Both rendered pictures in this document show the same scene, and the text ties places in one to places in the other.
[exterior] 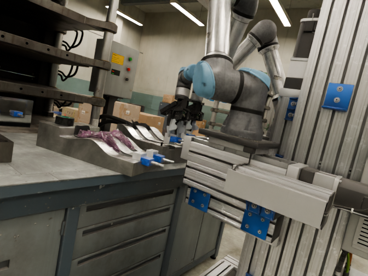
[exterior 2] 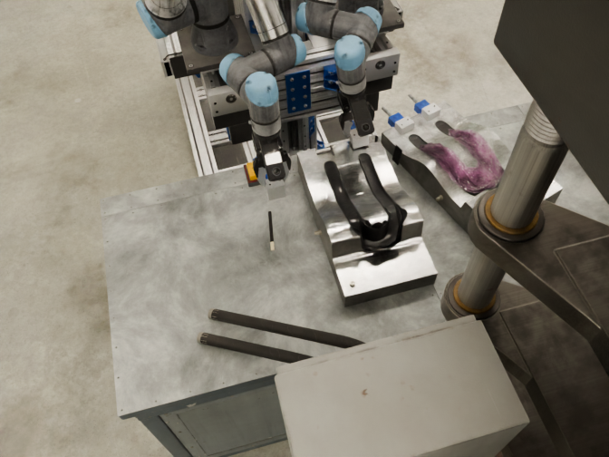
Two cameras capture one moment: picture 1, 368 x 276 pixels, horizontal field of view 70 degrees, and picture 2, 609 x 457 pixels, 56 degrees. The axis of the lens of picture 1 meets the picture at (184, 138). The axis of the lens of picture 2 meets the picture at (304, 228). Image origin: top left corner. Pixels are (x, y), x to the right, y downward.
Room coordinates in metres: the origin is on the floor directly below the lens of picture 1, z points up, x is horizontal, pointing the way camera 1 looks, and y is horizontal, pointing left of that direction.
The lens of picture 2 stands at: (2.35, 0.72, 2.21)
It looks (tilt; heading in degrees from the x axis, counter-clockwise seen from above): 56 degrees down; 221
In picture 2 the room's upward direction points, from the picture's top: 3 degrees counter-clockwise
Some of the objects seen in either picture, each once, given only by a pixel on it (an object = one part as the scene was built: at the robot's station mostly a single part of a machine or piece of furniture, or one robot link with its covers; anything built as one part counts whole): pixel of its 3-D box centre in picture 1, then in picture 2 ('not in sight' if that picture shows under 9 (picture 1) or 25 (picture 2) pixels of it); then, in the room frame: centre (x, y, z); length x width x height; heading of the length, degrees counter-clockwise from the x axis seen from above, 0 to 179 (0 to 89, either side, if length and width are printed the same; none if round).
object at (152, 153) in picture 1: (160, 159); (394, 119); (1.14, 0.08, 0.86); 0.13 x 0.05 x 0.05; 70
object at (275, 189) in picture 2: (191, 136); (271, 176); (1.61, -0.05, 0.93); 0.13 x 0.05 x 0.05; 53
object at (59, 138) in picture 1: (102, 145); (465, 164); (1.17, 0.36, 0.86); 0.50 x 0.26 x 0.11; 70
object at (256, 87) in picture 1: (249, 89); not in sight; (0.94, -0.19, 1.20); 0.13 x 0.12 x 0.14; 105
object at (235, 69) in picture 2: not in sight; (246, 72); (1.57, -0.12, 1.25); 0.11 x 0.11 x 0.08; 74
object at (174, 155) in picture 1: (146, 139); (362, 209); (1.51, 0.21, 0.87); 0.50 x 0.26 x 0.14; 53
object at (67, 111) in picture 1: (76, 117); not in sight; (6.25, 2.64, 0.34); 0.63 x 0.45 x 0.40; 58
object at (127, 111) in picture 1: (107, 121); not in sight; (5.58, 1.68, 0.47); 1.22 x 0.80 x 0.94; 62
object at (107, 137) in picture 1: (105, 136); (465, 155); (1.18, 0.35, 0.90); 0.26 x 0.18 x 0.08; 70
